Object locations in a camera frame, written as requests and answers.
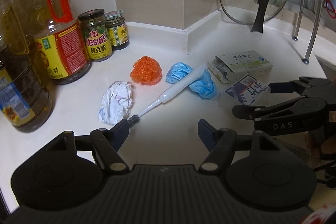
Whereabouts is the oil bottle red handle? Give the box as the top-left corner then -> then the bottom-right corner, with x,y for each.
30,0 -> 91,85

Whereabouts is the stainless steel sink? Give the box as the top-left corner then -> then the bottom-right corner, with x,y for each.
315,55 -> 336,81

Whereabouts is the person's right hand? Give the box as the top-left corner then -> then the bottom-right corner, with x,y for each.
305,129 -> 335,160

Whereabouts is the small jar checkered lid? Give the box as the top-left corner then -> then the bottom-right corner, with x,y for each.
105,10 -> 129,51

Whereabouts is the white paper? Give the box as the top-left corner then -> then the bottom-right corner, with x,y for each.
98,81 -> 133,126

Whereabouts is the soybean paste jar black lid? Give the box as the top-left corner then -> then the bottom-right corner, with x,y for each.
78,9 -> 113,62

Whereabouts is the blue white medicine box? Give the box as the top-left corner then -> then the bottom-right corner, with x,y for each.
225,75 -> 268,106

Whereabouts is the white bottle brush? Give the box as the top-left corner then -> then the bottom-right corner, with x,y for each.
127,64 -> 207,127

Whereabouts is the green white medicine box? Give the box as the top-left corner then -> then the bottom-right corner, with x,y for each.
207,51 -> 273,84

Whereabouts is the orange mesh net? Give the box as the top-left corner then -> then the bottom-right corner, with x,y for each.
130,56 -> 162,85

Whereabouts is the dark oil bottle blue label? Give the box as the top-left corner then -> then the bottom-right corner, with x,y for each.
1,0 -> 54,132

